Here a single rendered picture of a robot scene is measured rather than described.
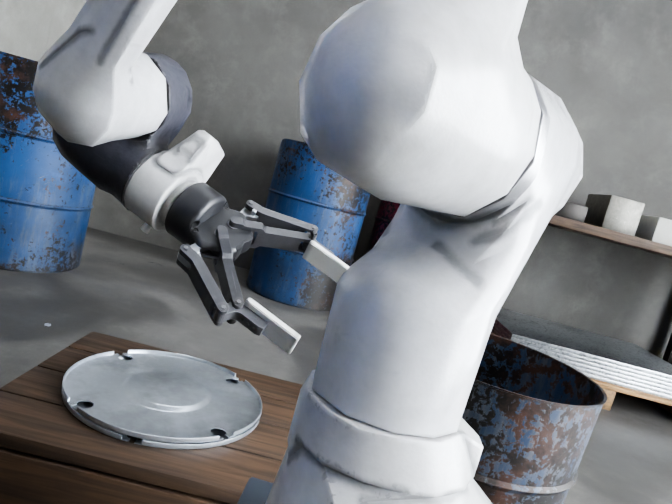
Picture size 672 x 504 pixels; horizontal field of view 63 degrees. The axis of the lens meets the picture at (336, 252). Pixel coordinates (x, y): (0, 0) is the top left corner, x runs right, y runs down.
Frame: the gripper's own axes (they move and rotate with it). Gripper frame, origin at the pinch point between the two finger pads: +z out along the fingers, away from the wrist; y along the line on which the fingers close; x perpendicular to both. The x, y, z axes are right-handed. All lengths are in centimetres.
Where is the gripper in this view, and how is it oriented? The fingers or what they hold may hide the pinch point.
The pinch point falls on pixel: (317, 304)
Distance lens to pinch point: 63.9
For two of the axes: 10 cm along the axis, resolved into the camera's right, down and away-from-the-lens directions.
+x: 3.7, -6.7, -6.4
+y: -4.6, 4.7, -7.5
